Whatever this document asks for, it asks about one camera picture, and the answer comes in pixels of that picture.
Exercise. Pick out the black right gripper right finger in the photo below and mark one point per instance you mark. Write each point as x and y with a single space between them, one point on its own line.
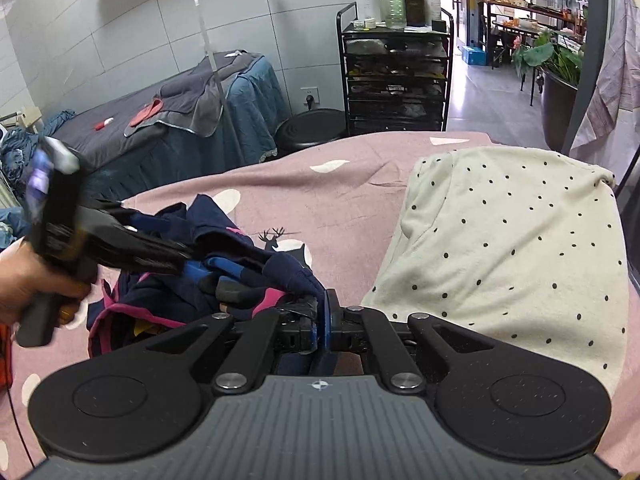
411 357

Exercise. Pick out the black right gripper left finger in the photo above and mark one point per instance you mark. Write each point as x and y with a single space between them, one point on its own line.
228 356

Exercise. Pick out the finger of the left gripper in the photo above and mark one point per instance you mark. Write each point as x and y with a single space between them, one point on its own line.
203 227
233 282

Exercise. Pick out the navy pink cartoon sweater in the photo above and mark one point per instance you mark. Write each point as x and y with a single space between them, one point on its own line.
131 310

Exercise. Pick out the person's left hand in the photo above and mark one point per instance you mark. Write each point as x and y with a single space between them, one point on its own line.
23 275

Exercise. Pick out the small red white bottle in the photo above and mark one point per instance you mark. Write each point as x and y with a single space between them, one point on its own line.
100 125

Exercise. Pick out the red slipper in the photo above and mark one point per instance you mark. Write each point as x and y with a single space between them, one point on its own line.
147 112

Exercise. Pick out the grey towel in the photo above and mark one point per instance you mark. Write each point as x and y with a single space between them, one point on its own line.
194 100

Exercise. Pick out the cream dotted pillow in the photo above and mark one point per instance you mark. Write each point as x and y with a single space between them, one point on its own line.
519 244

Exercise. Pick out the pink polka dot bedsheet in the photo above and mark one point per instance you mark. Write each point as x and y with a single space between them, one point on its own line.
340 202

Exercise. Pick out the black round stool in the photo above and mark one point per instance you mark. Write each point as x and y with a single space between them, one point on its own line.
310 129

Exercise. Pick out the black shelf cart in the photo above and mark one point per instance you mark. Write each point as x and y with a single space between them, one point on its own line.
394 79

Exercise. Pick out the potted green plant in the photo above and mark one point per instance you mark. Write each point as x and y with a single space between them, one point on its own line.
560 70

